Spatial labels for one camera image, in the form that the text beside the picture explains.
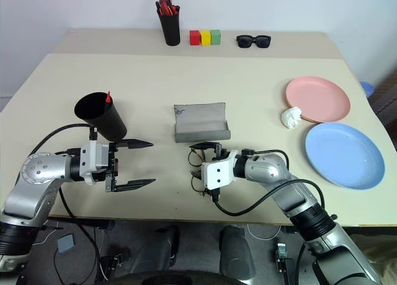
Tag dark rounded housing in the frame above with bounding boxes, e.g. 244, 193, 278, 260
219, 225, 257, 280
136, 224, 181, 273

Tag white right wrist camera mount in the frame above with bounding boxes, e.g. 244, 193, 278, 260
201, 150, 240, 191

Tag crumpled white tissue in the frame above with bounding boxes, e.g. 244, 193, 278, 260
281, 107, 303, 130

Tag tortoiseshell eyeglasses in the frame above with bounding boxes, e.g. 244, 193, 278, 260
187, 142, 218, 197

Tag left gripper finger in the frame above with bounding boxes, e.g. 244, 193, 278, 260
111, 178, 157, 193
117, 138, 154, 150

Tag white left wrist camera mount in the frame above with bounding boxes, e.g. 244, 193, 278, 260
79, 139, 110, 186

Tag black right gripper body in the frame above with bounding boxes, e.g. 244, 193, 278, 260
210, 142, 233, 162

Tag black floor clamp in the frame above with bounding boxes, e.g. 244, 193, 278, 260
99, 253, 132, 273

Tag blue round stool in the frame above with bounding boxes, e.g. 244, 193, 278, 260
360, 81, 375, 99

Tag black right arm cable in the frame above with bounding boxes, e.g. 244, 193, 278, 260
212, 148, 327, 218

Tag light blue plastic plate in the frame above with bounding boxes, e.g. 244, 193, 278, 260
305, 122, 386, 191

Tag dark slatted crate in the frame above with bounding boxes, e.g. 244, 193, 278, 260
370, 76, 397, 125

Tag black pen cup with markers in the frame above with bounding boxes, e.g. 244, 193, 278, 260
158, 10, 182, 47

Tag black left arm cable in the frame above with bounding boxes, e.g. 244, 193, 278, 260
29, 123, 105, 283

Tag khaki trouser leg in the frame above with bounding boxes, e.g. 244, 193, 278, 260
353, 227, 397, 267

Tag grey felt glasses case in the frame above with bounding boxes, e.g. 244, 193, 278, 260
173, 102, 232, 144

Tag black sunglasses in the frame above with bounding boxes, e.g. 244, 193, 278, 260
236, 34, 272, 49

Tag small black floor bracket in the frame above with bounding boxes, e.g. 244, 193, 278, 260
274, 242, 295, 277

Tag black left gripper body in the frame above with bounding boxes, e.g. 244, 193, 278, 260
91, 141, 120, 193

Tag pink plastic plate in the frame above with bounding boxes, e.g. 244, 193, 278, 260
285, 76, 352, 125

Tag small grey box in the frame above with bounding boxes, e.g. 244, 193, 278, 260
56, 233, 77, 255

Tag black plastic cup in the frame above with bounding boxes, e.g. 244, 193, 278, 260
74, 92, 128, 141

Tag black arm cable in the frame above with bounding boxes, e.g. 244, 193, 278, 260
29, 123, 105, 283
212, 148, 327, 218

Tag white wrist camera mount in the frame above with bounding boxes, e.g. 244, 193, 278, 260
79, 139, 110, 186
201, 150, 240, 191

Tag thin white floor cable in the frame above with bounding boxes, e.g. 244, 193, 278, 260
247, 225, 281, 242

